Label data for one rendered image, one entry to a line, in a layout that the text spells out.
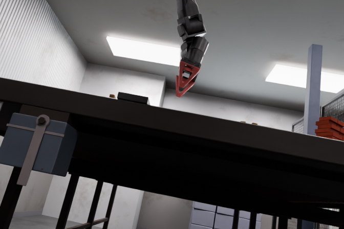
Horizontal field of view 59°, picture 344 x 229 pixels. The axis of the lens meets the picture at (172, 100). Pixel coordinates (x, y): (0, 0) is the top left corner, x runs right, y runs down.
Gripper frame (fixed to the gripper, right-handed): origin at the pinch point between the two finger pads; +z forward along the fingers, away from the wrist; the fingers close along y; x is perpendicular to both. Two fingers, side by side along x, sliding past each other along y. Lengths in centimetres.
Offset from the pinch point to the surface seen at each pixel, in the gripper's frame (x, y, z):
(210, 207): -110, 448, 14
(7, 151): 30, -21, 37
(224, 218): -139, 445, 19
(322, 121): -76, 63, -37
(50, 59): 219, 358, -95
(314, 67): -104, 164, -133
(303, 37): -113, 249, -224
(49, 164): 19.6, -22.1, 36.2
